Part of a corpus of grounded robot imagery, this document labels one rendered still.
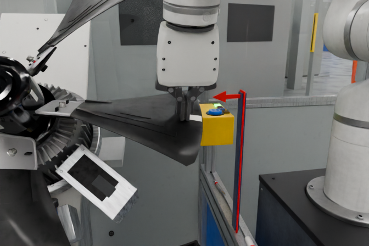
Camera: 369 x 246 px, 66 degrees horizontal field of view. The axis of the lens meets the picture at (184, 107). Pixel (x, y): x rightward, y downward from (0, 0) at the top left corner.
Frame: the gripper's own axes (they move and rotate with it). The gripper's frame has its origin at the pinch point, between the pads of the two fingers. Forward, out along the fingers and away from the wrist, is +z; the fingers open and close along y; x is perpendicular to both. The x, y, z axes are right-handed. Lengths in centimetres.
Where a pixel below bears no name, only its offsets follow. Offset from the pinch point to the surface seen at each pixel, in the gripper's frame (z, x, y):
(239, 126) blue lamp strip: 6.5, -2.6, -12.3
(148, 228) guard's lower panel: 101, -48, 6
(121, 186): 16.0, 2.9, 12.0
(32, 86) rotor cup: -3.8, -2.0, 25.6
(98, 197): 17.0, 4.4, 16.4
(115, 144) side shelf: 49, -51, 19
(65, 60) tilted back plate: 6.0, -36.9, 28.9
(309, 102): 41, -66, -75
